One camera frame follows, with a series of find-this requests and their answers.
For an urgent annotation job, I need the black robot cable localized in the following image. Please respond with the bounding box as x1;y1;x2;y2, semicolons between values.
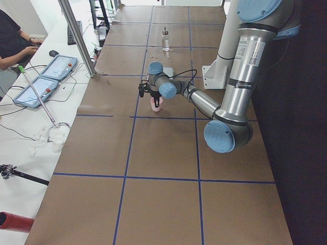
166;69;198;100

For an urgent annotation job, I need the blue teach pendant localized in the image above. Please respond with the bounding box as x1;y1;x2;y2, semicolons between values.
13;77;59;108
40;55;78;81

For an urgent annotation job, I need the seated person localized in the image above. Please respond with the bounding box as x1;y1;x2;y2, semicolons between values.
1;10;43;70

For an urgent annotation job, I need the pink cup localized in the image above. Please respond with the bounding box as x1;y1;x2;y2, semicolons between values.
150;97;163;112

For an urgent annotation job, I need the aluminium frame post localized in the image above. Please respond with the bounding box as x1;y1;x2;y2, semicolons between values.
58;0;97;78

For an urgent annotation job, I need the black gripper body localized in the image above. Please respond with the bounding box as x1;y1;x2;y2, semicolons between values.
150;90;160;99

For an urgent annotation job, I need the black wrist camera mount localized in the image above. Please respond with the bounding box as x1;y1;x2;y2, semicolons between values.
138;81;150;97

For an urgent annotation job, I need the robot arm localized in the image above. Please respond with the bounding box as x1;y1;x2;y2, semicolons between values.
138;1;302;153

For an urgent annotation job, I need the crumpled white tissue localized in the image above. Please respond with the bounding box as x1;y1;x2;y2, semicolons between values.
29;126;66;158

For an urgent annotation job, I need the red cylinder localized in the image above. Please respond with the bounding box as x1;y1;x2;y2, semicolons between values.
1;212;34;233

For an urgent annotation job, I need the white side table cloth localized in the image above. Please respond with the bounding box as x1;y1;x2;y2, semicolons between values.
0;0;123;245

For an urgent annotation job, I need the black computer mouse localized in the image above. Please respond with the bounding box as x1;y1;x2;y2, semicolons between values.
49;50;59;57

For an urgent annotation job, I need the near blue teach pendant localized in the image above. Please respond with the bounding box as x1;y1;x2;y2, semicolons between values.
13;77;59;108

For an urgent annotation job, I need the black tripod pole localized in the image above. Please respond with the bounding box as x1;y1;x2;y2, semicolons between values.
1;164;49;186

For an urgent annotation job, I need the metal reacher grabber stick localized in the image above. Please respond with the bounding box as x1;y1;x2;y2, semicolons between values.
18;65;71;129

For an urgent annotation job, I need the black keyboard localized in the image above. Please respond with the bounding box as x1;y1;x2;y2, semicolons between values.
67;20;83;46

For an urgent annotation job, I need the far blue teach pendant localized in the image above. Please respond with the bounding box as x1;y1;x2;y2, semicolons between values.
40;55;78;81

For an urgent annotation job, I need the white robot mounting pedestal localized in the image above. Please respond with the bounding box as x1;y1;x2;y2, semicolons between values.
202;0;240;89

